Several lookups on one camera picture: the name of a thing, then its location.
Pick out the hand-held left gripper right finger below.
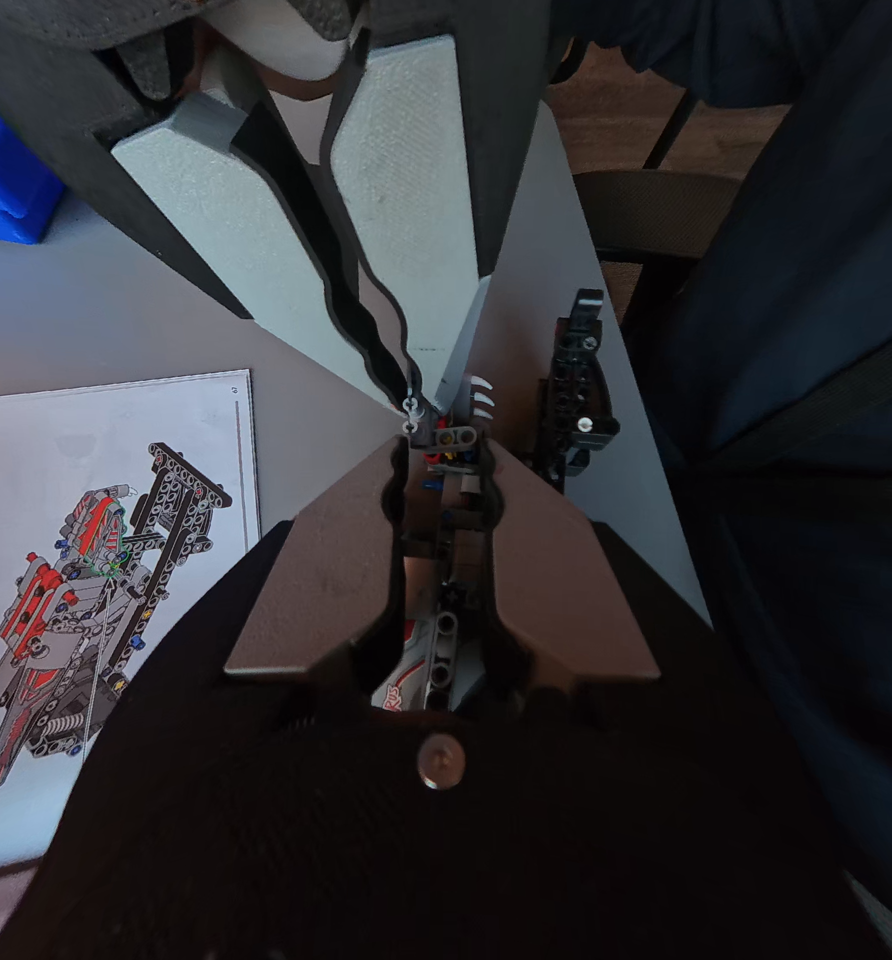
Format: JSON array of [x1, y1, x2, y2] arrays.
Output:
[[482, 437, 662, 684]]

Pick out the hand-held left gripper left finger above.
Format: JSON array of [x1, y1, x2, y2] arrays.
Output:
[[223, 435, 410, 678]]

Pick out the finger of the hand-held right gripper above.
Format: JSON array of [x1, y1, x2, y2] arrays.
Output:
[[328, 26, 494, 412], [110, 90, 413, 412]]

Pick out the black red lego truck model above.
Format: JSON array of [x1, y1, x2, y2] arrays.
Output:
[[371, 288, 621, 714]]

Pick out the lego instruction booklet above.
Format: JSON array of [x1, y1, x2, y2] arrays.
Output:
[[0, 367, 261, 877]]

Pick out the black chair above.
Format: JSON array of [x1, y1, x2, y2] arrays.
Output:
[[551, 45, 749, 301]]

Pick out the blue plastic bin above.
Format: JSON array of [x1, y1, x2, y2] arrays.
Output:
[[0, 78, 69, 246]]

